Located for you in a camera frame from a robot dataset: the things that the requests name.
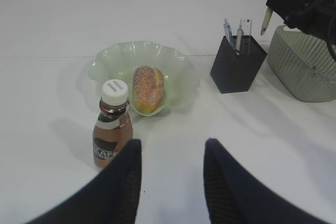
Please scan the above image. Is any brown drink bottle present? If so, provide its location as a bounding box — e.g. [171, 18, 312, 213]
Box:
[92, 79, 133, 169]

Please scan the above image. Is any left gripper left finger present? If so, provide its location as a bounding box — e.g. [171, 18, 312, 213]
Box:
[30, 139, 142, 223]

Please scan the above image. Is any green wavy glass plate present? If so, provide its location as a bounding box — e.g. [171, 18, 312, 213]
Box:
[88, 40, 200, 116]

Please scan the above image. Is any blue grip pen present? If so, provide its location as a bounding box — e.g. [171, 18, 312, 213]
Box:
[223, 18, 236, 51]

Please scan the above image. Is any black square pen holder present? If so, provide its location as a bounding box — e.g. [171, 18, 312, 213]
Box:
[210, 35, 267, 94]

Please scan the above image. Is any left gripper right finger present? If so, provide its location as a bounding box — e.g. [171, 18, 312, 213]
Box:
[203, 138, 335, 223]

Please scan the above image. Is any grey grip pen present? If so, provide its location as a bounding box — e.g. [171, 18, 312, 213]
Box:
[235, 22, 244, 55]

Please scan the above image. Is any green plastic woven basket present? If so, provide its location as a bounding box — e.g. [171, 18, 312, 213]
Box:
[267, 25, 335, 102]

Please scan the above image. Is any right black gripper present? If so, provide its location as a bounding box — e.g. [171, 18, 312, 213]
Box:
[266, 0, 335, 45]

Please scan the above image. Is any clear plastic ruler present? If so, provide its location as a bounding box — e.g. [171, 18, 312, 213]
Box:
[240, 18, 252, 55]

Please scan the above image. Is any sugared bread roll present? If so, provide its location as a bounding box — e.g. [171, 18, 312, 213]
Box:
[132, 66, 164, 114]

